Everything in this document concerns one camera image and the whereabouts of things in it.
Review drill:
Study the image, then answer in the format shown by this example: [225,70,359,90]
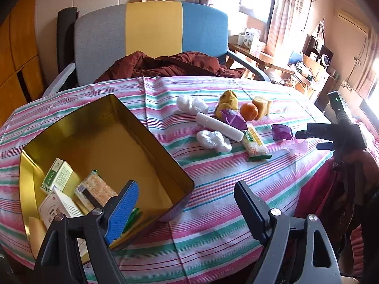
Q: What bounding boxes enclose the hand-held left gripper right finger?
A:
[235,180,341,284]

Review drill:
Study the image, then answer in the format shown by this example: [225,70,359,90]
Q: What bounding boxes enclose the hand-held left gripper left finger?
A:
[34,180,140,284]

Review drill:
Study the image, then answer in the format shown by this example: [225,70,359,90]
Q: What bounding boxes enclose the purple snack packet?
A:
[221,109,248,131]
[271,124,294,141]

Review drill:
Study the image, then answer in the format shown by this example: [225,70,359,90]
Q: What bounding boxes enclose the orange tangerine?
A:
[239,102,259,121]

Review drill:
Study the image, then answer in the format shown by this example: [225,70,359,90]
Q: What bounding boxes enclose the gold tin box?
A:
[19,94,195,265]

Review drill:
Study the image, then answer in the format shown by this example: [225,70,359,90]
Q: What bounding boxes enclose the white wrapper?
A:
[176,94,209,115]
[196,130,233,154]

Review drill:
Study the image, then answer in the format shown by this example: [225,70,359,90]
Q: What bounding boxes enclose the green flat packet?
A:
[123,207,143,235]

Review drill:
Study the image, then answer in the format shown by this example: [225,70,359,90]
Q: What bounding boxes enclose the clear pink wrapper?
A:
[288,137,309,156]

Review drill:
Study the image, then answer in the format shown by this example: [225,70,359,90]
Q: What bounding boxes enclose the orange grain snack bar packet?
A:
[74,171,119,211]

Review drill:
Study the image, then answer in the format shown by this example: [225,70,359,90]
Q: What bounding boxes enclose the striped tablecloth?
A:
[0,75,335,284]

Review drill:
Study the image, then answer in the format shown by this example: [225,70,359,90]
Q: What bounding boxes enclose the cluttered wooden desk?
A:
[290,34,336,98]

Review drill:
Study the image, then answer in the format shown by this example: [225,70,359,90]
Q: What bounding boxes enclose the yellow sponge cake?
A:
[252,96,272,118]

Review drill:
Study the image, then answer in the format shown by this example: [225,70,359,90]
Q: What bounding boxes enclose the green and white snack bar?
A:
[241,123,272,161]

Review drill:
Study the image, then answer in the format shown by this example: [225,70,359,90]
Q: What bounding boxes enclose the white and red medicine box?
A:
[38,189,85,232]

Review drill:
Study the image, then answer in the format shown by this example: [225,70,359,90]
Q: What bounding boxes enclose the green and white medicine box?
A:
[41,158,73,195]

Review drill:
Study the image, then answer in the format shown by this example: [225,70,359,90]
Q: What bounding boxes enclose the white cylinder tube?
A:
[195,112,244,142]

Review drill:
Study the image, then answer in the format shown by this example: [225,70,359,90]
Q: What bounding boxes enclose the yellow brown snack packet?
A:
[215,90,239,118]

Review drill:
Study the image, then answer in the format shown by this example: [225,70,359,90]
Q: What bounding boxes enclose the wooden side table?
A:
[228,43,294,81]

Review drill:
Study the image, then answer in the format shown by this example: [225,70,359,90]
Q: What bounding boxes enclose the white boxes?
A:
[238,27,266,51]

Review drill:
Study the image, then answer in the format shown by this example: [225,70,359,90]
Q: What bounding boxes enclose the dark red jacket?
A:
[94,51,247,84]

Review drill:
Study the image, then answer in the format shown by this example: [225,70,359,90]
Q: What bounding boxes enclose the wooden wardrobe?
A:
[0,0,45,126]

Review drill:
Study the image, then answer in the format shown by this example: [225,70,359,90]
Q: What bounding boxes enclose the grey yellow blue chair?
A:
[43,1,271,95]

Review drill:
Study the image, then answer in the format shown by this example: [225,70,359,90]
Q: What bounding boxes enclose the black chair back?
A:
[57,8,78,72]

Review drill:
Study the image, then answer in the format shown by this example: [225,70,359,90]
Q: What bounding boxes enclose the wall air conditioner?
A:
[337,10,370,36]

